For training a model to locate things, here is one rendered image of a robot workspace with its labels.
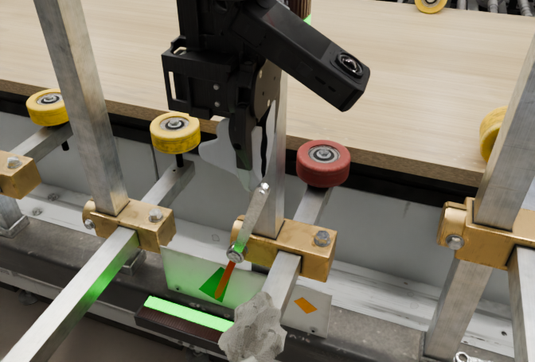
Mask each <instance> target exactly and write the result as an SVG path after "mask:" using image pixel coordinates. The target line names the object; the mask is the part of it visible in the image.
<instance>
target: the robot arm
mask: <svg viewBox="0 0 535 362"><path fill-rule="evenodd" d="M176 3H177V10H178V24H179V31H180V35H179V36H178V37H176V38H175V39H174V40H172V41H171V42H170V48H169V49H167V50H166V51H165V52H164V53H162V54H161V58H162V69H163V75H164V80H165V86H166V98H167V103H168V109H169V110H170V111H177V112H181V113H186V114H189V117H194V118H198V119H205V120H210V119H211V118H212V117H213V116H214V115H216V116H220V117H224V118H223V119H222V120H221V121H220V122H219V123H218V124H217V126H216V134H217V138H216V139H214V140H210V141H207V142H202V143H201V144H200V145H199V147H198V152H199V154H200V156H201V158H202V159H203V160H204V161H206V162H208V163H210V164H212V165H214V166H217V167H219V168H221V169H224V170H226V171H228V172H230V173H233V174H235V175H236V176H238V178H239V180H240V183H241V184H242V186H243V187H244V189H245V190H247V191H249V192H253V191H254V190H255V188H256V187H257V185H258V184H259V183H260V182H261V181H262V180H263V178H264V177H265V176H266V174H267V171H268V164H269V161H270V157H271V150H272V146H273V140H274V134H275V129H276V123H277V117H278V111H279V99H280V81H281V75H282V70H284V71H285V72H286V73H287V74H289V75H290V76H292V77H293V78H295V79H296V80H297V81H298V82H300V83H301V84H303V85H304V86H306V87H307V88H309V89H310V90H312V92H314V93H315V94H317V95H318V96H320V97H321V98H323V99H324V100H325V101H326V102H328V103H329V104H331V105H332V106H334V107H336V108H337V109H338V110H339V111H341V112H345V111H348V110H349V109H350V108H351V107H352V106H353V105H354V104H355V103H356V102H357V101H358V100H359V99H360V98H361V96H362V95H363V94H364V93H365V89H366V86H367V83H368V82H369V78H370V69H369V67H368V66H366V65H365V64H363V63H362V62H360V61H359V59H357V58H356V57H355V56H354V55H352V54H350V53H348V52H347V51H345V50H344V49H343V48H341V47H340V46H339V45H337V44H336V43H334V42H333V41H332V40H331V39H329V38H328V37H326V36H325V35H323V34H322V33H320V32H319V31H318V30H317V29H315V28H314V27H313V26H311V25H309V24H308V23H307V22H305V21H304V20H303V19H302V18H300V17H299V16H297V15H296V14H294V13H293V12H291V11H290V10H289V9H288V8H286V7H285V6H283V5H282V4H281V3H279V2H277V1H276V0H176ZM180 47H183V48H186V50H184V49H179V50H178V51H177V52H176V53H174V51H176V50H177V49H178V48H180ZM169 72H172V73H173V78H174V89H175V95H176V99H174V98H172V92H171V86H170V75H169Z"/></svg>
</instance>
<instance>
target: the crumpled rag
mask: <svg viewBox="0 0 535 362"><path fill-rule="evenodd" d="M272 300H273V299H272V296H270V294H269V293H268V292H266V291H261V292H258V293H257V294H255V295H254V296H253V297H252V298H251V299H250V300H249V301H248V302H245V303H243V304H241V305H239V306H237V307H236V308H235V310H234V311H235V313H234V314H235V315H234V316H235V317H234V318H235V321H234V324H233V325H232V326H231V327H230V328H228V330H226V331H224V333H222V334H221V338H220V340H219V341H218V342H219V343H218V345H219V347H221V348H222V350H224V351H225V355H226V354H227V358H228V360H233V361H235V362H237V361H239V360H241V359H243V358H245V357H248V356H249V355H253V356H254V357H255V359H257V360H258V362H271V361H273V359H275V357H276V356H277V354H278V355H279V353H281V352H282V351H283V347H284V341H285V337H286V335H287V331H285V330H284V329H282V328H281V326H280V323H279V319H280V318H281V316H280V315H281V311H280V309H278V308H276V306H274V304H273V301H272Z"/></svg>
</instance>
